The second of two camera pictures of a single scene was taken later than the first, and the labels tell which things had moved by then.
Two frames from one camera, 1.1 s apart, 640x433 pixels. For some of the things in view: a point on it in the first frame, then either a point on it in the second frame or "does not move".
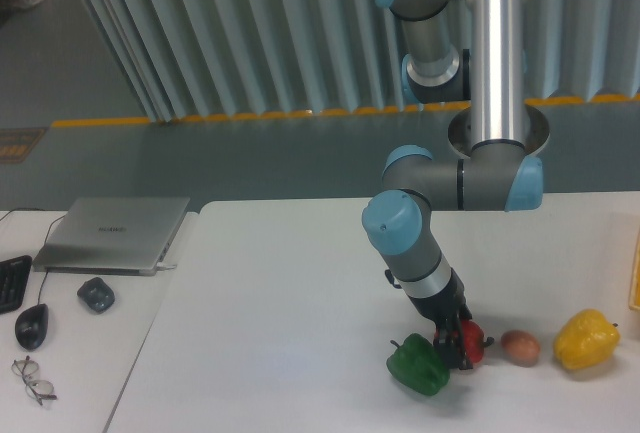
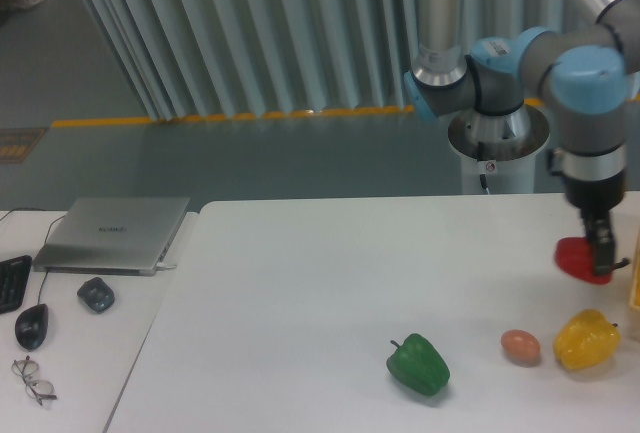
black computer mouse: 31,326 does not move
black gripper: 449,304 to 595,199
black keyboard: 14,274 does not move
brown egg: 520,347 does not move
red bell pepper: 473,339 to 576,256
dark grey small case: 97,294 does not move
